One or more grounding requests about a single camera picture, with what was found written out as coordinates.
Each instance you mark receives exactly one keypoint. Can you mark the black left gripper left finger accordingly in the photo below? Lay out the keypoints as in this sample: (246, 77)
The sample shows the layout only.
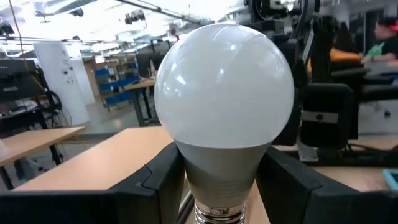
(93, 207)

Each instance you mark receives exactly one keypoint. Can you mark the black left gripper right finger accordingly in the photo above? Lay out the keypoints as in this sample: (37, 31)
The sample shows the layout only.
(311, 208)

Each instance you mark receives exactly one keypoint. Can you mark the white LED lightbulb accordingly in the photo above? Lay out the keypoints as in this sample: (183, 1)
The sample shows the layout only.
(224, 93)

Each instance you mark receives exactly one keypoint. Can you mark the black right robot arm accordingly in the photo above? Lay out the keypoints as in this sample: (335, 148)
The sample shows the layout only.
(326, 102)

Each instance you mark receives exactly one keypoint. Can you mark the beige desk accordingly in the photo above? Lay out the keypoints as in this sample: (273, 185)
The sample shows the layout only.
(102, 161)

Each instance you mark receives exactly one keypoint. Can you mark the light wooden side table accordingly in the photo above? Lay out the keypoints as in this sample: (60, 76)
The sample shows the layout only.
(34, 140)

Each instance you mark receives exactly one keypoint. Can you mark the shelf with blue bins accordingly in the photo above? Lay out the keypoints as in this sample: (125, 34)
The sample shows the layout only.
(116, 84)

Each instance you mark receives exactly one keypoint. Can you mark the white building pillar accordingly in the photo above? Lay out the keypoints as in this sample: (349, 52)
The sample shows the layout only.
(62, 84)

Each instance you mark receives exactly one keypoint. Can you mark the background wooden table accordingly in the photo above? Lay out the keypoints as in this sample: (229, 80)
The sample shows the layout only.
(140, 85)

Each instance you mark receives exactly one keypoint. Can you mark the black computer monitor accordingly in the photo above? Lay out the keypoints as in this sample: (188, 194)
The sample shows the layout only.
(20, 81)

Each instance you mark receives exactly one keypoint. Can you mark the person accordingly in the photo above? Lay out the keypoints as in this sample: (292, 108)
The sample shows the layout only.
(387, 40)

